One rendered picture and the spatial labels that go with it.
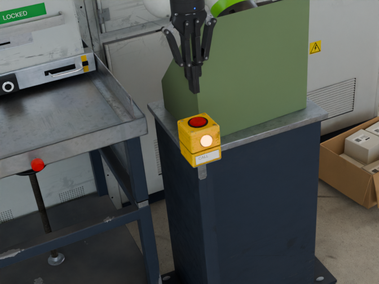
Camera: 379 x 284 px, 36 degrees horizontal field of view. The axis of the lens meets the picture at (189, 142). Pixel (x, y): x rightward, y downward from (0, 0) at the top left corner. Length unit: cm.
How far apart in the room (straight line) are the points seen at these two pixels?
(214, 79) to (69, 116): 42
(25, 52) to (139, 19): 58
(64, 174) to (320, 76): 123
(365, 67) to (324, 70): 24
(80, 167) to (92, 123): 84
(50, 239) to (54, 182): 71
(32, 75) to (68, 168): 69
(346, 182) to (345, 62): 58
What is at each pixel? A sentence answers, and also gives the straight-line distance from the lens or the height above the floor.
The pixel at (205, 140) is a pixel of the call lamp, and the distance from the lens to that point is 137.
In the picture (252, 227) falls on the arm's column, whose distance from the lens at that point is 183.
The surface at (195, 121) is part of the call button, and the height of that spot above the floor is 91.
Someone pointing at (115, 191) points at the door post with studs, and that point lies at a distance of 251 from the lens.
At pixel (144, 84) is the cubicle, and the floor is 60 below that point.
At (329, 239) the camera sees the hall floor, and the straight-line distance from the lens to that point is 241.
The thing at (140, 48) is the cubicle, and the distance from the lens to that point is 223.
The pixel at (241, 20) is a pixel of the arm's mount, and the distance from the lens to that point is 150.
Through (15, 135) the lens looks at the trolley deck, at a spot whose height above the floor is 85.
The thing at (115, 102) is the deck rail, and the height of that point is 85.
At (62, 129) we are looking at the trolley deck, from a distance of 157.
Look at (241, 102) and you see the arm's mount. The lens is 160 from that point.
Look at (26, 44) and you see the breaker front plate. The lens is 175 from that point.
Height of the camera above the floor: 162
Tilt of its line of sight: 33 degrees down
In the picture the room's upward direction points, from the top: 6 degrees counter-clockwise
